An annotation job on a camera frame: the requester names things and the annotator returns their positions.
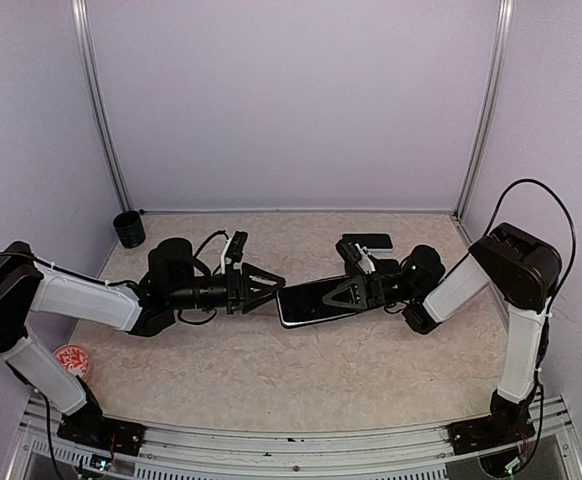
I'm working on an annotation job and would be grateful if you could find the black phone case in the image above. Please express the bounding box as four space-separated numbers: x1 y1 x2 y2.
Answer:
276 279 372 330

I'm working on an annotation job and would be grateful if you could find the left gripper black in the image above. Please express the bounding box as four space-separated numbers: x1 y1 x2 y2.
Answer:
167 262 285 314

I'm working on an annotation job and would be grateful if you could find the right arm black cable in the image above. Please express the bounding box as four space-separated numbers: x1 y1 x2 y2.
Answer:
488 178 580 321

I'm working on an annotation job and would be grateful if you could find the left aluminium frame post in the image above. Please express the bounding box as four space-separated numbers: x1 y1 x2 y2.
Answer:
70 0 133 211

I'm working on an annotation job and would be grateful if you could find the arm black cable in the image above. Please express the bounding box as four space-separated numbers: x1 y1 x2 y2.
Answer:
488 178 580 321
0 228 232 326

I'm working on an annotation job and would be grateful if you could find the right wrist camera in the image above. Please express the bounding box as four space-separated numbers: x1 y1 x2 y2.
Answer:
335 239 376 275

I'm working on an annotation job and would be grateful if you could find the dark green mug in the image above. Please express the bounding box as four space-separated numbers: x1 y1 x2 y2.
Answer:
113 210 146 249

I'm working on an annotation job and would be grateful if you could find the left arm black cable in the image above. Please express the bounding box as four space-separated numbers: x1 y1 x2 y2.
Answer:
0 228 232 326

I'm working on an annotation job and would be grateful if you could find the right aluminium frame post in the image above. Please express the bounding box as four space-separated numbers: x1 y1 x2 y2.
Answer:
454 0 515 222

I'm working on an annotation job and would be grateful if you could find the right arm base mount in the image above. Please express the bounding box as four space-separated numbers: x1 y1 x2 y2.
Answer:
447 389 536 455

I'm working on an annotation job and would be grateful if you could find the aluminium frame post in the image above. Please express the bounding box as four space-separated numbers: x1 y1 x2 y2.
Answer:
70 0 133 211
454 0 515 222

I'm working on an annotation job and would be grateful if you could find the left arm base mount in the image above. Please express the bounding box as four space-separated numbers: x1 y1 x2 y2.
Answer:
57 391 146 457

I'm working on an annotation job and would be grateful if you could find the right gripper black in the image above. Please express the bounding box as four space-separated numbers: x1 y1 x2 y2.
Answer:
320 269 420 313

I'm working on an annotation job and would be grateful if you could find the light blue phone case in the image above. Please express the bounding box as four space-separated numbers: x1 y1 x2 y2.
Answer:
340 232 396 256

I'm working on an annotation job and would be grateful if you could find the front aluminium rail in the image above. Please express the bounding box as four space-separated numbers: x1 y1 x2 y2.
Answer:
1 396 582 479

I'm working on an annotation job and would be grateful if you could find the red patterned round coaster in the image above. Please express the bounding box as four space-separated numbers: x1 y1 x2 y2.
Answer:
54 344 91 380

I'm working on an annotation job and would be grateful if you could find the black phone teal edge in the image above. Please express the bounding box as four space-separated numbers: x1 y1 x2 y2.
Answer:
342 233 393 251

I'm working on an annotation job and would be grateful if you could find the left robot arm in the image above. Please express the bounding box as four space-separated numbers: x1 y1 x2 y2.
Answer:
0 232 285 445

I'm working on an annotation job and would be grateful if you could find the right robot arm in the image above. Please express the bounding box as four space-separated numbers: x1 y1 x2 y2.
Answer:
322 223 562 404

